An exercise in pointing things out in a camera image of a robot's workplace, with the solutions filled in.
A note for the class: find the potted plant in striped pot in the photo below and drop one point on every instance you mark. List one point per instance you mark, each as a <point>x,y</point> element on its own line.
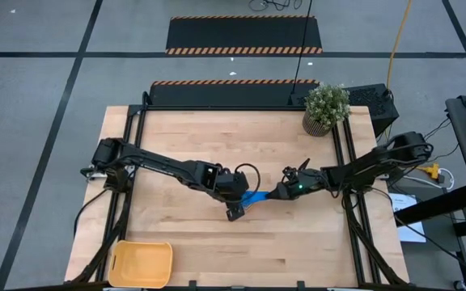
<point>326,105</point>

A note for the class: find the bright blue measuring cup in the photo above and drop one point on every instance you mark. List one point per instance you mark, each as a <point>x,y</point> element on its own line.
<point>257,197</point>

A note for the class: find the black hazard striped floor mat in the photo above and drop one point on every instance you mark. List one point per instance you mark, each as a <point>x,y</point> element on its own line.
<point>241,34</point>
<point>217,95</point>

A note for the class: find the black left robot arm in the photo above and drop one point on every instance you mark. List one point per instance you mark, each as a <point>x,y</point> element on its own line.
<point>156,163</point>

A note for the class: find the black aluminium table frame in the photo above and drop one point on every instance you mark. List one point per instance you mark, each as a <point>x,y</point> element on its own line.
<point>184,108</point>

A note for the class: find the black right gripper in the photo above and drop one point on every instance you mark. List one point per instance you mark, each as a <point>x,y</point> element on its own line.
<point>303,184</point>

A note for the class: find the black computer box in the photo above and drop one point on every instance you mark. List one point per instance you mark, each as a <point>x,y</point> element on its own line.
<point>372,105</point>

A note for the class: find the yellow plastic basket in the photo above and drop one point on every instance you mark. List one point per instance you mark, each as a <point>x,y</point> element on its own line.
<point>140,264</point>

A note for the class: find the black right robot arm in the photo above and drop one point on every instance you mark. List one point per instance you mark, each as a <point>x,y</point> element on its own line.
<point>370,165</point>

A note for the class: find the black stand beam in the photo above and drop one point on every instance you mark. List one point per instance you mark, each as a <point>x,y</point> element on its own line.
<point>439,204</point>

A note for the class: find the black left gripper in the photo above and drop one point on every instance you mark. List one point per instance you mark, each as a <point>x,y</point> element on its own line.
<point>233,186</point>

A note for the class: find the white paper sheet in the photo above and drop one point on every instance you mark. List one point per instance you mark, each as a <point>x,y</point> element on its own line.
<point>403,201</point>

